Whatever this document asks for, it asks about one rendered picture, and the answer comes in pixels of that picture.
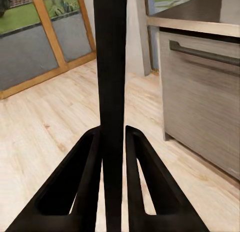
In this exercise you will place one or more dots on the fixed window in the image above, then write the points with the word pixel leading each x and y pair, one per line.
pixel 152 7

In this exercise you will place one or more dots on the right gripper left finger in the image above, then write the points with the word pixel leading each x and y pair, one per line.
pixel 68 199

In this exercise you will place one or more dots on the door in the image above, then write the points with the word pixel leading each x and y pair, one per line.
pixel 40 39

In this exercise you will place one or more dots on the poster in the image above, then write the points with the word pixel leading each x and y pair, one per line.
pixel 110 20

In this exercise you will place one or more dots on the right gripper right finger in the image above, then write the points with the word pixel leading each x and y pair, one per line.
pixel 174 211

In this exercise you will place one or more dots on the dishwasher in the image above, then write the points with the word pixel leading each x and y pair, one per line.
pixel 200 76

